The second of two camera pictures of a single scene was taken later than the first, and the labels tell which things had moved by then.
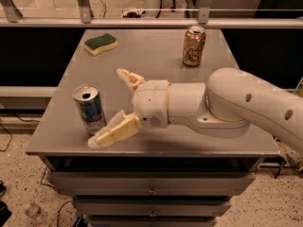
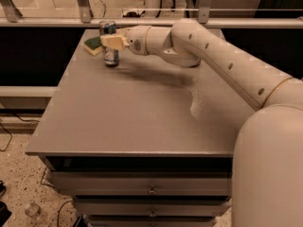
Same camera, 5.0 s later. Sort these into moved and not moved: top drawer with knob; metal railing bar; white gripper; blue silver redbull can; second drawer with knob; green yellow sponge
Moved: white gripper; blue silver redbull can
Not moved: top drawer with knob; metal railing bar; green yellow sponge; second drawer with knob
